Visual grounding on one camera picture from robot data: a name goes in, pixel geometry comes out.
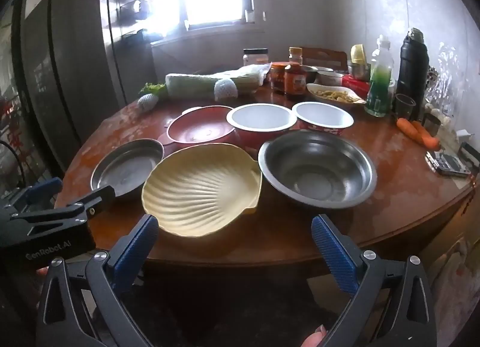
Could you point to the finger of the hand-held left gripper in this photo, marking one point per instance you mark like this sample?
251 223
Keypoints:
86 202
41 189

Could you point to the small stainless steel bowl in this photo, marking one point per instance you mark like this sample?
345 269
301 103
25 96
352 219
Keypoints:
310 72

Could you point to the black metal frame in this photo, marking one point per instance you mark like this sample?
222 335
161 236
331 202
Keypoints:
470 150

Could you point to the large red white-lined bowl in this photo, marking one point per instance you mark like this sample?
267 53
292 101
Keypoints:
258 118

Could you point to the white charger plug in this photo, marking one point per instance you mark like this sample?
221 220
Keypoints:
465 136

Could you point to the green lettuce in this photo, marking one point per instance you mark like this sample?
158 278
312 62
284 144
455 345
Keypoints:
153 89

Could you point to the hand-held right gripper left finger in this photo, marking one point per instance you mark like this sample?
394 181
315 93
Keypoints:
135 249

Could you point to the cream shell-shaped plate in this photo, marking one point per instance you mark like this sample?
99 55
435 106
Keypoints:
198 189

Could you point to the dark shelf rack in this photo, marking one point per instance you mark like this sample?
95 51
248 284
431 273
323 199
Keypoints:
129 13

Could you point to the clear jar with black lid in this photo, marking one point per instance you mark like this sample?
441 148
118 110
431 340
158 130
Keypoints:
255 58

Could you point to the black thermos flask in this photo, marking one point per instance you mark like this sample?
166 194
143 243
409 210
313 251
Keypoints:
412 69

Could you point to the honey bottle with orange lid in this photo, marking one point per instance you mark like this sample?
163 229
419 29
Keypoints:
295 56

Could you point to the grey refrigerator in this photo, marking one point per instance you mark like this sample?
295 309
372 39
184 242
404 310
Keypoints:
67 62

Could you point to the small foam-netted fruit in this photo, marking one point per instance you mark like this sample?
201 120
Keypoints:
148 102

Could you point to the red box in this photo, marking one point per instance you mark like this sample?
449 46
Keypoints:
356 86

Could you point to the small red snowflake bowl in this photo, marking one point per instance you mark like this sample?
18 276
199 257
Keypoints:
322 116

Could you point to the wrapped napa cabbage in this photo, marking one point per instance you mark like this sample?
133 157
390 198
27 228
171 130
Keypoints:
195 84

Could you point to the garlic bulbs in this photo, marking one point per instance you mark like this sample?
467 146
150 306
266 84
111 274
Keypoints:
444 118

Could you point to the clear crinkled plastic bag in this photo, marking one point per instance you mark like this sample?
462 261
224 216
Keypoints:
444 77

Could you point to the large foam-netted fruit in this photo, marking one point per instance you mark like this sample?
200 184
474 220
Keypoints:
225 89

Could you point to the large stainless steel bowl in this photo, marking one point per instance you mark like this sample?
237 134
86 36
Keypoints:
318 171

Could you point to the stainless steel plate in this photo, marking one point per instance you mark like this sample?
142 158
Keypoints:
123 167

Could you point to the white dish with food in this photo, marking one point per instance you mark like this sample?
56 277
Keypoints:
333 95

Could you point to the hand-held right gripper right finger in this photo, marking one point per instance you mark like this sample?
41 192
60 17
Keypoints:
333 253

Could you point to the person's right hand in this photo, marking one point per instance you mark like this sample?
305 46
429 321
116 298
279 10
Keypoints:
314 337

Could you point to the opened electronic device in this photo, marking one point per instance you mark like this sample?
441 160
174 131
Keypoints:
448 163

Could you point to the yellow plastic cup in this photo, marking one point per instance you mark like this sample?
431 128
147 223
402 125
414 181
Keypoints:
358 54

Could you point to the white ceramic bowl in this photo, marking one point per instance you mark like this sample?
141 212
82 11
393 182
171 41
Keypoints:
330 77

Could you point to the brown sauce bottle orange label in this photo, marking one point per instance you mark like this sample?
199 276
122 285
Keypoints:
294 83

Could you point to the bottle of green liquid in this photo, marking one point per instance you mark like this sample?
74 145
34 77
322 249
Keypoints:
378 88

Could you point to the clear drinking glass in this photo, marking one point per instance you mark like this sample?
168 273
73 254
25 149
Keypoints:
405 106

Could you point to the red chili sauce jar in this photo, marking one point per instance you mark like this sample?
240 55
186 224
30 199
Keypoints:
278 78

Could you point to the wooden chair back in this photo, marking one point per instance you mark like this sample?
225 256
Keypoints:
326 55

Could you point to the small metal tin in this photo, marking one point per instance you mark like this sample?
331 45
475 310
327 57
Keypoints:
433 125

